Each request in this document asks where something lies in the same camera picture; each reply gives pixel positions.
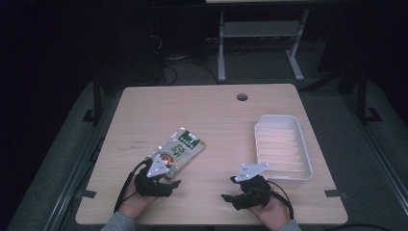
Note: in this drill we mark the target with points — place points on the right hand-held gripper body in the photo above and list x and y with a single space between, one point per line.
255 192

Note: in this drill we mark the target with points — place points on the white plastic bin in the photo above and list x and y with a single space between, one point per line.
282 150

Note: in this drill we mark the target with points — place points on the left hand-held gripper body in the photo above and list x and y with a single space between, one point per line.
153 186

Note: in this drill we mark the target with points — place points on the person's right hand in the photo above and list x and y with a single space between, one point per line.
274 213

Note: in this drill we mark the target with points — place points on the white metal stand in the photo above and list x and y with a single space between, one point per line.
261 29

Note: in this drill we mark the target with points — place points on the black table edge bracket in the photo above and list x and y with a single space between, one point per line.
87 194
334 193

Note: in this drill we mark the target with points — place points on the person's left hand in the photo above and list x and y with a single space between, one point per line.
134 203

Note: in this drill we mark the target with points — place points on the green and silver snack packet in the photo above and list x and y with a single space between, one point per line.
179 147

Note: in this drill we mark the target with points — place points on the black metal stand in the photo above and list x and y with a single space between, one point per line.
363 96
96 99

